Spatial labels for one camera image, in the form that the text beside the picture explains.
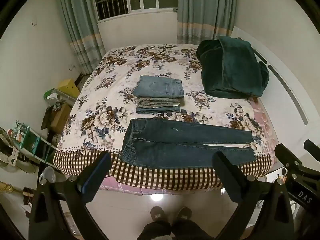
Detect cardboard box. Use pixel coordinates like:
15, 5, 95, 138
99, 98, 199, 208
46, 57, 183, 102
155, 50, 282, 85
50, 103, 73, 133

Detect person's right leg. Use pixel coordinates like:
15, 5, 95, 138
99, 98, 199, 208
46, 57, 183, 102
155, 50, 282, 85
171, 219, 213, 240

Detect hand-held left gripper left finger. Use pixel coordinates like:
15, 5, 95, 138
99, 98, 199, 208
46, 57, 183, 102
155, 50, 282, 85
28, 152, 112, 240

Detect dark blue denim pants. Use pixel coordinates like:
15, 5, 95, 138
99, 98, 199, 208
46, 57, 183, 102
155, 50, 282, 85
119, 118, 257, 168

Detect folded olive grey pants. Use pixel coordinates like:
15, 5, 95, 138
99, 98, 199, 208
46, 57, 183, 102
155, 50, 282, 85
136, 97, 181, 109

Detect folded light blue jeans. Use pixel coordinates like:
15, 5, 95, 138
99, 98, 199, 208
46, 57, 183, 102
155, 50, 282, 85
132, 75, 185, 99

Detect floral bedsheet with checked border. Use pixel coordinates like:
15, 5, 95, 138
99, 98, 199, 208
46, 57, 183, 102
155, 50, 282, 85
53, 44, 274, 191

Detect yellow box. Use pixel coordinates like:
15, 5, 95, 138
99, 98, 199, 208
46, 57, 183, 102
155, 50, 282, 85
58, 79, 81, 98

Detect dark green plush blanket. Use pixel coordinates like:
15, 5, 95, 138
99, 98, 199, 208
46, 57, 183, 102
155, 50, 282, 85
196, 35, 270, 99

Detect green and white package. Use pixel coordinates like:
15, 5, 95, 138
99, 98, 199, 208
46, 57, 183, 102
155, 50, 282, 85
43, 88, 66, 106

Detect green striped curtain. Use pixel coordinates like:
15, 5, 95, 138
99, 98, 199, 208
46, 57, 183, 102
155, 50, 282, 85
56, 0, 107, 75
176, 0, 238, 46

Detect floral cushion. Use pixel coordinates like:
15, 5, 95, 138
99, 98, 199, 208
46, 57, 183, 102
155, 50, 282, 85
0, 127, 18, 166

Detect white headboard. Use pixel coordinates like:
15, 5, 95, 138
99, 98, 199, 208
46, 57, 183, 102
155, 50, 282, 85
229, 26, 320, 161

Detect teal shelf rack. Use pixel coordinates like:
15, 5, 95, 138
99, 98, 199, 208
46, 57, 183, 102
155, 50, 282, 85
14, 122, 57, 168

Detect person's left leg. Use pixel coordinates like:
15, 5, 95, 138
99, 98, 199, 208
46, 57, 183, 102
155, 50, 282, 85
136, 220, 173, 240

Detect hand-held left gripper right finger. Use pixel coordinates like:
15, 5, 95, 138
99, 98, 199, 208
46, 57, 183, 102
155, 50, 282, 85
212, 151, 296, 240

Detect person's leg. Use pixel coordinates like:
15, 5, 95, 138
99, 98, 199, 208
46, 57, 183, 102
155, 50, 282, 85
171, 219, 213, 240
136, 220, 173, 240

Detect grey slipper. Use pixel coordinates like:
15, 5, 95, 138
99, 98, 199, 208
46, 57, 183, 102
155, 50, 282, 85
177, 206, 193, 222
150, 206, 166, 222

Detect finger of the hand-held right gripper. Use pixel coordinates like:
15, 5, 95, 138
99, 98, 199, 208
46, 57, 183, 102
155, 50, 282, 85
304, 139, 320, 156
274, 143, 310, 175

